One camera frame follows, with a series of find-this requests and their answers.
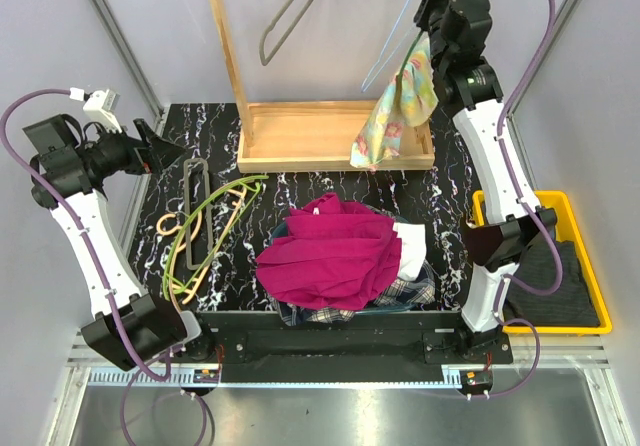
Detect magenta pleated skirt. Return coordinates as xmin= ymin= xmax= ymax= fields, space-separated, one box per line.
xmin=256 ymin=193 xmax=402 ymax=311

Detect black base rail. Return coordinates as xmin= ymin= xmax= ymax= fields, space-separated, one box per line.
xmin=177 ymin=311 xmax=513 ymax=388

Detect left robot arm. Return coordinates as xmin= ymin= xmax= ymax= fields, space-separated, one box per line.
xmin=24 ymin=114 xmax=216 ymax=371

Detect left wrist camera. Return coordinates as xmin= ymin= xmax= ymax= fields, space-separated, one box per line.
xmin=69 ymin=87 xmax=123 ymax=133

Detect yellow plastic crate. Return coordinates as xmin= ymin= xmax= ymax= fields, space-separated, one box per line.
xmin=502 ymin=190 xmax=613 ymax=336

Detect light blue wire hanger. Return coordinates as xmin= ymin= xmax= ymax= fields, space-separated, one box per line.
xmin=360 ymin=0 xmax=413 ymax=93

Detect teal transparent plastic bin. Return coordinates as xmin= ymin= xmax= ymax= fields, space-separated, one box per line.
xmin=269 ymin=205 xmax=426 ymax=317

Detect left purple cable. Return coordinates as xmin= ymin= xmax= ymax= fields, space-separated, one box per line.
xmin=0 ymin=88 xmax=216 ymax=446

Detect white skirt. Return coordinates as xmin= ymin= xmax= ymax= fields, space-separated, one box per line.
xmin=393 ymin=222 xmax=427 ymax=282

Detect wooden clothes rack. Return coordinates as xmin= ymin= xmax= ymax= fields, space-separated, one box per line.
xmin=208 ymin=0 xmax=418 ymax=173

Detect grey hanger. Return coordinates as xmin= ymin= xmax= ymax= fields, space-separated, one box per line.
xmin=183 ymin=158 xmax=214 ymax=272
xmin=258 ymin=0 xmax=316 ymax=67

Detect dark green hanger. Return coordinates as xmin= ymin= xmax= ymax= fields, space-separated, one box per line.
xmin=393 ymin=32 xmax=438 ymax=127

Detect lime green hanger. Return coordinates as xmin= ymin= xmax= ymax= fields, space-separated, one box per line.
xmin=156 ymin=174 xmax=269 ymax=312

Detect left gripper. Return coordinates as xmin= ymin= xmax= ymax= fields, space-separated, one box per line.
xmin=78 ymin=118 xmax=185 ymax=177

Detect wooden hanger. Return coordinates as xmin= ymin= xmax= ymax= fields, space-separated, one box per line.
xmin=155 ymin=185 xmax=254 ymax=308

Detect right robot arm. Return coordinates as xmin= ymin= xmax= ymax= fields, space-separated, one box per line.
xmin=414 ymin=0 xmax=557 ymax=363

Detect dark clothes in crate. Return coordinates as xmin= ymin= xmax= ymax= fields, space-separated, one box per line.
xmin=502 ymin=238 xmax=601 ymax=328

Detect floral pastel garment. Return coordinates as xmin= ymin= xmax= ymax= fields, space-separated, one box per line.
xmin=349 ymin=32 xmax=438 ymax=170

